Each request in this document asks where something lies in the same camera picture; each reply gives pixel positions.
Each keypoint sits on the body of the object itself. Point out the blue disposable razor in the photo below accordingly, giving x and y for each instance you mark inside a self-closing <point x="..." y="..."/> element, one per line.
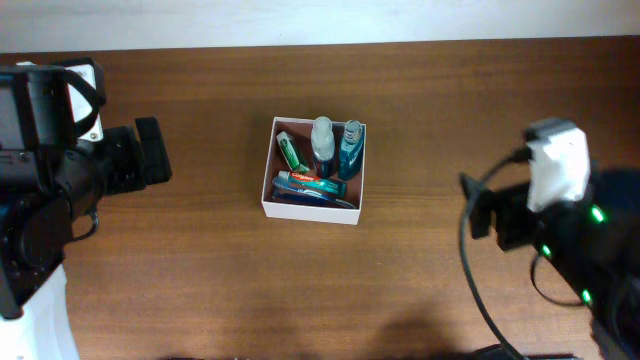
<point x="298" y="199"/>

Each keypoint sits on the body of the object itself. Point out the teal mouthwash bottle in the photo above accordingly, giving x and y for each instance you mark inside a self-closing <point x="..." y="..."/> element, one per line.
<point x="351" y="150"/>

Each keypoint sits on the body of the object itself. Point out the green and white soap box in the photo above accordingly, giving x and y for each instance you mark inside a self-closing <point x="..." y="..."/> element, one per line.
<point x="291" y="152"/>

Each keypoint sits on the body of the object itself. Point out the blue and white toothbrush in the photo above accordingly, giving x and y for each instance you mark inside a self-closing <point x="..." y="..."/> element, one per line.
<point x="281" y="184"/>

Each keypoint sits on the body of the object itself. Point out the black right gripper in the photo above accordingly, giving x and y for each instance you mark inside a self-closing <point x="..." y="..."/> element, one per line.
<point x="508" y="214"/>

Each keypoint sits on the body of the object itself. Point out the clear bottle with purple liquid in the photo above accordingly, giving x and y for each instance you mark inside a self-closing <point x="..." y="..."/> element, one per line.
<point x="323" y="147"/>

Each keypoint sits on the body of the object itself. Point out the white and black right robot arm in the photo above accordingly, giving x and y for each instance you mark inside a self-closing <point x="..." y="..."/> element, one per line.
<point x="593" y="244"/>

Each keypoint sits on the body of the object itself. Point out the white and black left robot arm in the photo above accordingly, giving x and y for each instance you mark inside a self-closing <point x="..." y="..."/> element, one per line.
<point x="57" y="164"/>

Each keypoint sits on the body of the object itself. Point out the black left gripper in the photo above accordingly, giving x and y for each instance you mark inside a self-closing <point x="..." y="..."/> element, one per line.
<point x="123" y="145"/>

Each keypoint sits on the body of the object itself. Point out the green and white toothpaste tube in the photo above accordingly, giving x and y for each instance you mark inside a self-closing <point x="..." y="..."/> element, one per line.
<point x="333" y="187"/>

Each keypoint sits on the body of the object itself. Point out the white cardboard box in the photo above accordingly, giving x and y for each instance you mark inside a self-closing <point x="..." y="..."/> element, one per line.
<point x="300" y="129"/>

